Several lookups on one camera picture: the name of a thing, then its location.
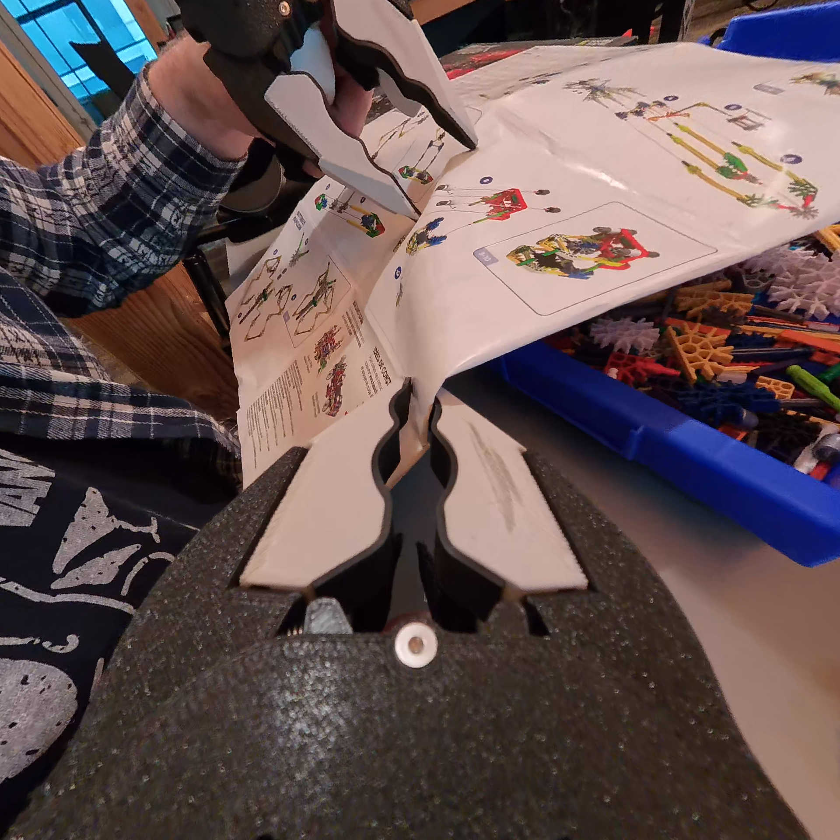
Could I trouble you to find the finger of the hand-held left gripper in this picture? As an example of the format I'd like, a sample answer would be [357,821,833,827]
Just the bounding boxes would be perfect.
[264,25,422,221]
[328,0,480,152]

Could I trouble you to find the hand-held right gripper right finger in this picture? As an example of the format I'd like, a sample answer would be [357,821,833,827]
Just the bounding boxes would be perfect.
[428,387,590,601]

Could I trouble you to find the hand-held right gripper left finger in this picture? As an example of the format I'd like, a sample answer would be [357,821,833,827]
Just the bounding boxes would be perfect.
[239,377,414,598]

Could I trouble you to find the printed instruction sheet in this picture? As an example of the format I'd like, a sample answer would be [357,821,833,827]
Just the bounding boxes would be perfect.
[224,39,840,490]

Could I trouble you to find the person's left forearm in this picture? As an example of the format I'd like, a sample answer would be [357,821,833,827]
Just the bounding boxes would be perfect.
[0,62,253,319]

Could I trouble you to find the person's left hand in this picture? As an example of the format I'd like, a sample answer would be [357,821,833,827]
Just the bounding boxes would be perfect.
[146,36,376,161]

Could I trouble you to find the blue bin with toy pieces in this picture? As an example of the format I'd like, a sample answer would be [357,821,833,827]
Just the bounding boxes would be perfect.
[489,223,840,568]

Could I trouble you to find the window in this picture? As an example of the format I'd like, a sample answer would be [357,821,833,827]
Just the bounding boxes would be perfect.
[13,0,161,126]

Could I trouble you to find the person's torso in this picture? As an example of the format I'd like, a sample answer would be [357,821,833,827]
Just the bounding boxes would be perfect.
[0,269,245,824]

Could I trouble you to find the pile of colourful toy pieces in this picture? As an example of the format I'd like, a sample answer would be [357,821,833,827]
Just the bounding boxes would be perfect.
[545,226,840,483]

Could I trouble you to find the empty blue bin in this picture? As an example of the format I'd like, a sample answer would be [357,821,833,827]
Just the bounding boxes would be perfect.
[699,0,840,63]

